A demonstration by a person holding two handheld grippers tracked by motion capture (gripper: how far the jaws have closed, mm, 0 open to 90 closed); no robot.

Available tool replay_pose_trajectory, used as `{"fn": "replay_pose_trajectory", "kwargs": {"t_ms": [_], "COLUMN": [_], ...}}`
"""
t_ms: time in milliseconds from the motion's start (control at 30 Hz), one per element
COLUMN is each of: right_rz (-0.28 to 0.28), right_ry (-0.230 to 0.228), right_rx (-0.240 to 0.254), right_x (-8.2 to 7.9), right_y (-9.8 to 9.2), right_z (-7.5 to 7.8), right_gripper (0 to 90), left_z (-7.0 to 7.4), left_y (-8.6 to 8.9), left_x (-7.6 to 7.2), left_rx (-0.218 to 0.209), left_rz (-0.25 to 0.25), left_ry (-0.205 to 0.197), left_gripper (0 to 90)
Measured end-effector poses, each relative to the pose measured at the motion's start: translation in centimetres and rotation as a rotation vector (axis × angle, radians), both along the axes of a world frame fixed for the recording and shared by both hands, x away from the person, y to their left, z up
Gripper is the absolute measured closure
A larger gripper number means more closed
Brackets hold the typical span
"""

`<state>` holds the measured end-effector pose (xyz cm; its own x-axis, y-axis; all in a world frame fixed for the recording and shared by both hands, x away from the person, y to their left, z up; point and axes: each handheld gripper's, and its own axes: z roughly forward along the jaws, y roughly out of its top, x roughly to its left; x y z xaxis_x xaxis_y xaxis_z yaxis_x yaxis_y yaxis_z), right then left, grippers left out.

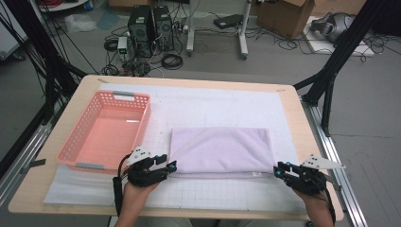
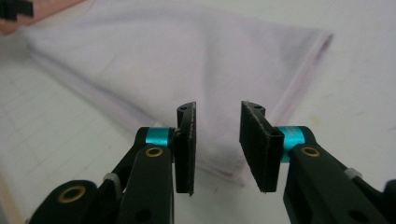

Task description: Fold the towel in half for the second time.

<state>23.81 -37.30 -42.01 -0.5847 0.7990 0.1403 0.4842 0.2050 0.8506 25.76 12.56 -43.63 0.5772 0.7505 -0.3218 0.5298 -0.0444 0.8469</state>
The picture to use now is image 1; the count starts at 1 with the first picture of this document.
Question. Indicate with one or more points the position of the grey metal bracket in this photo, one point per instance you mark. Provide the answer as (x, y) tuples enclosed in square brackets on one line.
[(335, 184), (33, 164)]

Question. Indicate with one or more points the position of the black computer tower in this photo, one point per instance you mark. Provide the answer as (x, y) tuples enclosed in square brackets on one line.
[(140, 28), (164, 26)]

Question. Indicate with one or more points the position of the black metal frame strut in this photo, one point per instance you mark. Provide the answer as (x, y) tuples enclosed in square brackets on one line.
[(346, 44), (47, 63)]

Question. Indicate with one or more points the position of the black flat box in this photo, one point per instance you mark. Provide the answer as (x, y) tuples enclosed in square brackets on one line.
[(228, 21)]

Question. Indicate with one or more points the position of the lilac printed towel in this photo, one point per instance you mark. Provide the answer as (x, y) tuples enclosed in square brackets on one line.
[(220, 151)]

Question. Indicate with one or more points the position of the person's left hand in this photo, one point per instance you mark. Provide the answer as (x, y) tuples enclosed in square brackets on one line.
[(135, 198)]

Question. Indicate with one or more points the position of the white power adapter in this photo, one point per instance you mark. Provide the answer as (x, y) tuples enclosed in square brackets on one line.
[(122, 45)]

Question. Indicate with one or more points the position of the pink perforated plastic basket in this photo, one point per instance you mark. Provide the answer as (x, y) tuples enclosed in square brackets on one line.
[(107, 142)]

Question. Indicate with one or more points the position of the white cabinet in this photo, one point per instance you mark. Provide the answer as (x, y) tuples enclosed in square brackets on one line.
[(11, 34)]

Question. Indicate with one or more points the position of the white metal stand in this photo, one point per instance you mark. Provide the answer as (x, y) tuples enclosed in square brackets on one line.
[(242, 31)]

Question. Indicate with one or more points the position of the aluminium rail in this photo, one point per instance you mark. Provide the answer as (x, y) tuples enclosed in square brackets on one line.
[(26, 151), (350, 201)]

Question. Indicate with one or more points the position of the person's right hand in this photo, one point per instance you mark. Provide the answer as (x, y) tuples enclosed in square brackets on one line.
[(315, 205)]

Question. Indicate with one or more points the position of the grey rounded device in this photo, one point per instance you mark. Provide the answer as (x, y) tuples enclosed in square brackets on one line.
[(334, 25)]

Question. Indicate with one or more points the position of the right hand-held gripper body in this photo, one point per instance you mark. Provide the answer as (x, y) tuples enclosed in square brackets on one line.
[(310, 181)]

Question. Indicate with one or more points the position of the brown cardboard box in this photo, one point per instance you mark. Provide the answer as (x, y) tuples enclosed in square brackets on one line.
[(283, 15)]

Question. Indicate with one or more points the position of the clear plastic bag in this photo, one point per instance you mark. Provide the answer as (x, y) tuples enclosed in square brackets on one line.
[(78, 22)]

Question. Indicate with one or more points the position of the white foam mat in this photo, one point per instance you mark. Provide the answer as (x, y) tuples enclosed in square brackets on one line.
[(220, 104)]

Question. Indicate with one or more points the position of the white flat board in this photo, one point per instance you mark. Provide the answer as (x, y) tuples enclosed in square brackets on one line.
[(318, 45)]

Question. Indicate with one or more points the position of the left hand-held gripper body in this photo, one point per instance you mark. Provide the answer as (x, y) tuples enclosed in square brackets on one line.
[(145, 175)]

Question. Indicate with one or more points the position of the white round table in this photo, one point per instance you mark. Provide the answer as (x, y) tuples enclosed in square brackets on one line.
[(69, 5)]

